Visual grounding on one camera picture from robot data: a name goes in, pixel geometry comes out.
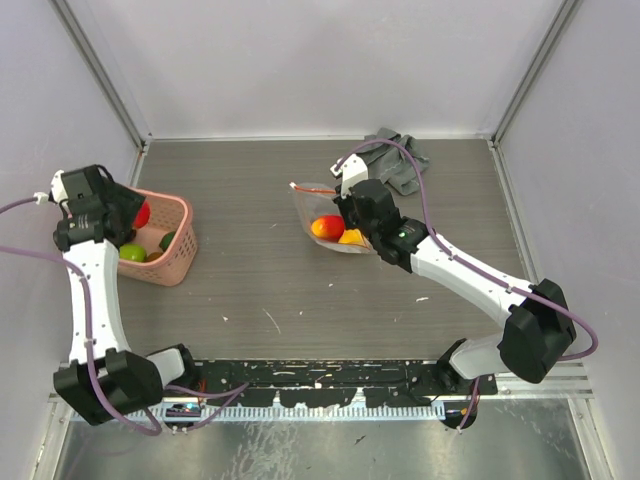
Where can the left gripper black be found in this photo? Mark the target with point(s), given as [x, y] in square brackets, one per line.
[129, 202]

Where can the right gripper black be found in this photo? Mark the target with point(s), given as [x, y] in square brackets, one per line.
[344, 204]

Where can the yellow lemon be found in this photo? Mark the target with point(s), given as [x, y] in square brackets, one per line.
[353, 237]

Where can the red yellow mango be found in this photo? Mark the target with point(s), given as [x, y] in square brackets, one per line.
[328, 227]

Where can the red apple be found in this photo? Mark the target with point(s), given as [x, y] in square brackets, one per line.
[143, 216]

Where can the clear zip top bag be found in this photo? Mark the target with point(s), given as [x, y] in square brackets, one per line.
[313, 200]

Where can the green lime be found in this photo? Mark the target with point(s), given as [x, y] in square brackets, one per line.
[133, 253]

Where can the pink plastic basket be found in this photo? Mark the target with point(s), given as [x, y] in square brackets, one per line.
[168, 213]

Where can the dark green fruit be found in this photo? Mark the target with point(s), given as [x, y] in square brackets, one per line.
[166, 241]

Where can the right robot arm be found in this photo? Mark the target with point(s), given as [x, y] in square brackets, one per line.
[536, 330]

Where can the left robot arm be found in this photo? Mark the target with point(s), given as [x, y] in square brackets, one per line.
[104, 377]

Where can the grey crumpled cloth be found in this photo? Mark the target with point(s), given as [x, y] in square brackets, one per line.
[388, 164]

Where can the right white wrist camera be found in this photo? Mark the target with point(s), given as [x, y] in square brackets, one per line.
[350, 170]

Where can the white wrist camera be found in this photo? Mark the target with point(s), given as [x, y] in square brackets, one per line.
[56, 194]
[350, 170]

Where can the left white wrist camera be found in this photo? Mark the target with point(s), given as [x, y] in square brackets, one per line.
[56, 194]

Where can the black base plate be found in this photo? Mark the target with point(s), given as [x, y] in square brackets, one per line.
[321, 384]

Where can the grey cable duct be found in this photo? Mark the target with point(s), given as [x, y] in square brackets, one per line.
[356, 411]

